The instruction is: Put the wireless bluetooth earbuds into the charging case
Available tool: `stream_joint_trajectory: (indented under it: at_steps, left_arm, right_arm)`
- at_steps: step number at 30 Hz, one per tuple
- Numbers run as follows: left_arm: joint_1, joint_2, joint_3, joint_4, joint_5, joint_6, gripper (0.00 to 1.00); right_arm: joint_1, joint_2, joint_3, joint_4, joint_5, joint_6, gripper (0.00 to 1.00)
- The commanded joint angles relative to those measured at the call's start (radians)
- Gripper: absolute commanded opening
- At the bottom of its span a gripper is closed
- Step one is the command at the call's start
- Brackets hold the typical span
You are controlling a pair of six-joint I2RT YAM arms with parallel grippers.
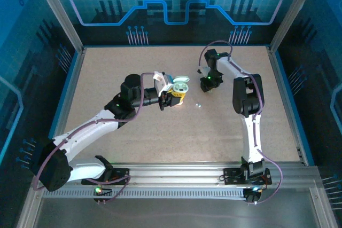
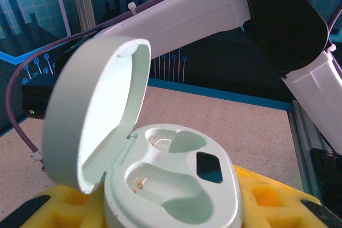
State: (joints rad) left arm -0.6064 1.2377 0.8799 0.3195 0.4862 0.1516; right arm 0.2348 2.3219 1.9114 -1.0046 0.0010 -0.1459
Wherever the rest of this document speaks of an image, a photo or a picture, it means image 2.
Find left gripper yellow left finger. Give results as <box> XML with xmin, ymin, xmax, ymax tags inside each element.
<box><xmin>0</xmin><ymin>185</ymin><xmax>106</xmax><ymax>228</ymax></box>

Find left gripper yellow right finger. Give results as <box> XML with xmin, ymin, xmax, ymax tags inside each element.
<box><xmin>234</xmin><ymin>165</ymin><xmax>342</xmax><ymax>228</ymax></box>

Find pale mint earbud charging case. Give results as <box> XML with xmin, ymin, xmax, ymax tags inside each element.
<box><xmin>42</xmin><ymin>35</ymin><xmax>245</xmax><ymax>228</ymax></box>

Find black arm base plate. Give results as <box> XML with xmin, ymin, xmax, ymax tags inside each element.
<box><xmin>309</xmin><ymin>147</ymin><xmax>342</xmax><ymax>214</ymax></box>

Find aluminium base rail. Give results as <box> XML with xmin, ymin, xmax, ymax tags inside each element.
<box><xmin>287</xmin><ymin>99</ymin><xmax>342</xmax><ymax>213</ymax></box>

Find aluminium frame post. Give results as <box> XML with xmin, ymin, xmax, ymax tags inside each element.
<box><xmin>68</xmin><ymin>0</ymin><xmax>96</xmax><ymax>38</ymax></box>

